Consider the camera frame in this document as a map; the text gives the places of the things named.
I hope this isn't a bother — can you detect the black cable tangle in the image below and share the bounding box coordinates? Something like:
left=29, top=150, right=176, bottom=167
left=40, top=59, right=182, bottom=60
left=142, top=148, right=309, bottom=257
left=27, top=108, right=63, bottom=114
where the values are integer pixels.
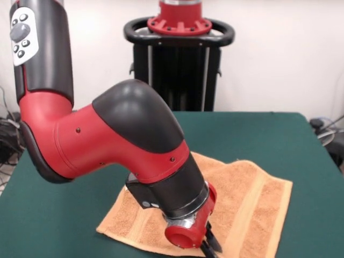
left=0, top=85, right=33, bottom=165

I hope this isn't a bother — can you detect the tan terry towel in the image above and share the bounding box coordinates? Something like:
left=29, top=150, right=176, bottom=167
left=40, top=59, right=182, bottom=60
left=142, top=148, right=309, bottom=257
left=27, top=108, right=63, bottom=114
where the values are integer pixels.
left=96, top=152, right=293, bottom=258

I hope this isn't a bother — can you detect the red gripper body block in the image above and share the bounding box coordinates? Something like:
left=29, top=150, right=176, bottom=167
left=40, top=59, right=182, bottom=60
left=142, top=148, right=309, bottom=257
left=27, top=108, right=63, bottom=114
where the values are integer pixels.
left=164, top=182, right=218, bottom=249

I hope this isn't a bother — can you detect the grey wheeled stand base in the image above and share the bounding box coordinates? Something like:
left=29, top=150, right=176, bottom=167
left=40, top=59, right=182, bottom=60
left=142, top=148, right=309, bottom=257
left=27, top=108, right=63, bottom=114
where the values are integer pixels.
left=309, top=116, right=344, bottom=173

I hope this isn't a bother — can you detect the dark green table cloth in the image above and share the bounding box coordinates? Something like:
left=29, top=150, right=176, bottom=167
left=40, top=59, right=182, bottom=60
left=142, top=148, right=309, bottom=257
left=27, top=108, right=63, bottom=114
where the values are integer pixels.
left=0, top=109, right=344, bottom=258

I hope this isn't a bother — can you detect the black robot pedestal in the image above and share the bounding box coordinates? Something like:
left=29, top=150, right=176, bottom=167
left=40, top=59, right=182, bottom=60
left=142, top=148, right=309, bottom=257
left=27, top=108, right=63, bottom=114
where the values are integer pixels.
left=123, top=17, right=236, bottom=112

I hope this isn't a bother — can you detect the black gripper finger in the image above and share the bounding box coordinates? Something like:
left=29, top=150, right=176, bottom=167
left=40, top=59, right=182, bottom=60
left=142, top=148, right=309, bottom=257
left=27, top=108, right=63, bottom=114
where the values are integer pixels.
left=205, top=220, right=224, bottom=254
left=200, top=238, right=220, bottom=258

